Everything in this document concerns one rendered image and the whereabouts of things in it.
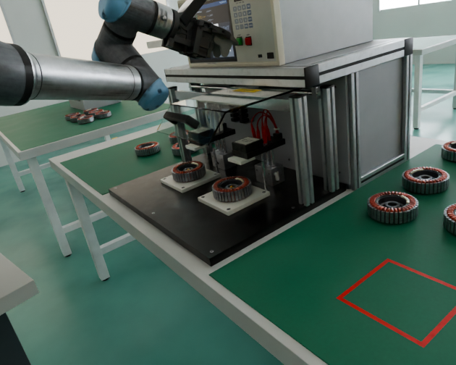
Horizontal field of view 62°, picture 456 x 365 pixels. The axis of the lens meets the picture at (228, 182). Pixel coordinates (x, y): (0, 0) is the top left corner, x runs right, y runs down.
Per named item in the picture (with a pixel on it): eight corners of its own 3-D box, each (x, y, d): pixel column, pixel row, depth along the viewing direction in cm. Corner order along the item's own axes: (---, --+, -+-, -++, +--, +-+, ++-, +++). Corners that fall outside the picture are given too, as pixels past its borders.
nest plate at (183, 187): (182, 193, 119) (182, 190, 118) (161, 182, 130) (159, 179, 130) (221, 177, 126) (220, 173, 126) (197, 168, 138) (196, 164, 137)
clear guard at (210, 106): (208, 146, 79) (203, 118, 77) (156, 132, 98) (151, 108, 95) (314, 107, 96) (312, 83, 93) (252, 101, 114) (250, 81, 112)
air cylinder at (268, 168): (272, 186, 113) (270, 169, 110) (256, 181, 118) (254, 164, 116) (284, 180, 115) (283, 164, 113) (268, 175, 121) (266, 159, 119)
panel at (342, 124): (348, 185, 106) (344, 74, 94) (215, 148, 157) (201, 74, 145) (351, 183, 106) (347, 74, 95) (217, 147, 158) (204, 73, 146)
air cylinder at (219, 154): (224, 170, 131) (222, 155, 129) (213, 166, 137) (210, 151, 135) (236, 165, 134) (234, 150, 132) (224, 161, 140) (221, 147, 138)
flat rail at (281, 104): (297, 113, 90) (296, 100, 89) (172, 98, 138) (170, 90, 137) (300, 111, 91) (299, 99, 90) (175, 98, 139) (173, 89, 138)
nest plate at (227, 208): (228, 216, 100) (227, 211, 99) (197, 200, 112) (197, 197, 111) (270, 195, 107) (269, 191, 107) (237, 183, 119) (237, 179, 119)
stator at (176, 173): (184, 186, 121) (181, 175, 119) (167, 178, 129) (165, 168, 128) (212, 174, 126) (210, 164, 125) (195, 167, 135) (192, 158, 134)
